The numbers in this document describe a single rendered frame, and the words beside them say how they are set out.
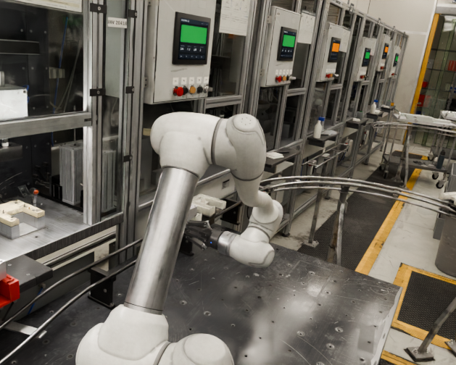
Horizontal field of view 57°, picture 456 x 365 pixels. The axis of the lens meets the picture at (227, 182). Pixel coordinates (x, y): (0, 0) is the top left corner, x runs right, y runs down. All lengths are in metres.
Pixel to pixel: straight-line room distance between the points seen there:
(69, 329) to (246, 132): 0.87
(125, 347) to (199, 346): 0.17
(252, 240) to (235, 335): 0.34
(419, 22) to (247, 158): 8.22
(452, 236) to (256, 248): 2.51
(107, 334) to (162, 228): 0.28
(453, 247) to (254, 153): 2.92
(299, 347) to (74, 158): 1.08
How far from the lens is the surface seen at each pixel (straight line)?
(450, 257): 3.91
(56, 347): 1.48
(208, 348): 1.04
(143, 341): 1.08
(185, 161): 1.13
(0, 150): 1.57
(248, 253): 1.56
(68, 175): 1.79
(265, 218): 1.60
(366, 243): 4.08
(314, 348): 1.54
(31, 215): 1.66
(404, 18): 9.26
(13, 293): 1.27
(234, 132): 1.10
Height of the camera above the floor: 1.62
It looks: 19 degrees down
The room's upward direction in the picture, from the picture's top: 7 degrees clockwise
